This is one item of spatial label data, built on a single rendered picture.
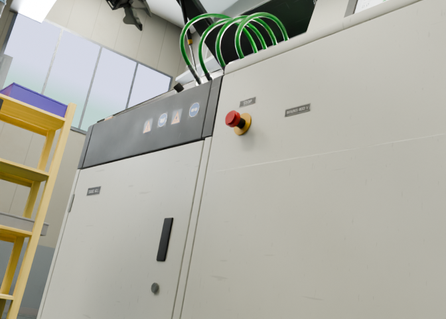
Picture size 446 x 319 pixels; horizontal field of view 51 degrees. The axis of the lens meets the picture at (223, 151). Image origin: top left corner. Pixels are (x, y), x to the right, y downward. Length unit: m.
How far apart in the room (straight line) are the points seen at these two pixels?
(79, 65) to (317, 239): 7.06
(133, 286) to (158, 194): 0.23
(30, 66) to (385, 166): 6.92
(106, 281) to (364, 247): 0.75
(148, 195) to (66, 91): 6.32
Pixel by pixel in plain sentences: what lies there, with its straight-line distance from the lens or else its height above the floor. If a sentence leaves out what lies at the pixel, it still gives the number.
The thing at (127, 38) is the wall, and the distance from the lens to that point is 8.23.
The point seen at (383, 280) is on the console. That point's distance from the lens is 0.72.
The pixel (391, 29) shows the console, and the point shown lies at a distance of 0.88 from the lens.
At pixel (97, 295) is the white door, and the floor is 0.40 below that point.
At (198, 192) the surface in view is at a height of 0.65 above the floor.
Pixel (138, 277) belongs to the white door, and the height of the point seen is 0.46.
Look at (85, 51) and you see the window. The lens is 7.81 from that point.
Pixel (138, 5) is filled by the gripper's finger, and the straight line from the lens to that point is 1.66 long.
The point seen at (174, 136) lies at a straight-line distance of 1.21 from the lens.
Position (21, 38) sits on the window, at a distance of 7.59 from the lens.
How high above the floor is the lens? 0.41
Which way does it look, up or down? 19 degrees up
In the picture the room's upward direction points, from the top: 9 degrees clockwise
